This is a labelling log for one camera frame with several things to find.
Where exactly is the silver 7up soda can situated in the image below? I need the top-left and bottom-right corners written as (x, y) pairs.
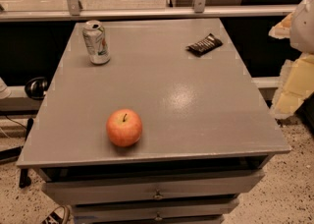
top-left (82, 20), bottom-right (110, 65)

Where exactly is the black chair base leg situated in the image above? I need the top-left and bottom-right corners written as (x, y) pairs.
top-left (0, 117), bottom-right (35, 189)

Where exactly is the grey drawer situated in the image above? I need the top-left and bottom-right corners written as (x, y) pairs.
top-left (42, 169), bottom-right (265, 205)
top-left (73, 198), bottom-right (238, 224)

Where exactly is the shoe on floor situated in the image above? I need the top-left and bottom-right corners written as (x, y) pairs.
top-left (41, 205), bottom-right (70, 224)

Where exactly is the top grey drawer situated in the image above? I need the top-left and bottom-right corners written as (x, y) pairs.
top-left (42, 169), bottom-right (265, 205)

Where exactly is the black round object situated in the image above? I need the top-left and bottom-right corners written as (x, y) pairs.
top-left (25, 77), bottom-right (48, 100)

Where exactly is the black snack bar wrapper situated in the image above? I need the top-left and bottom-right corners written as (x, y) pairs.
top-left (186, 33), bottom-right (223, 57)

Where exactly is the grey drawer cabinet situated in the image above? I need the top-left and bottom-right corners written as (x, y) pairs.
top-left (18, 19), bottom-right (289, 224)

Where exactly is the red yellow apple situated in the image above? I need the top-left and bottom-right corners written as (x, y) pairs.
top-left (106, 109), bottom-right (142, 147)

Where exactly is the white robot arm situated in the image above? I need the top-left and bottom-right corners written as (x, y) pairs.
top-left (269, 0), bottom-right (314, 119)

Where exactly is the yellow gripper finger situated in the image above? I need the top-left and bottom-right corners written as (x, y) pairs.
top-left (270, 53), bottom-right (314, 119)
top-left (268, 14), bottom-right (292, 39)

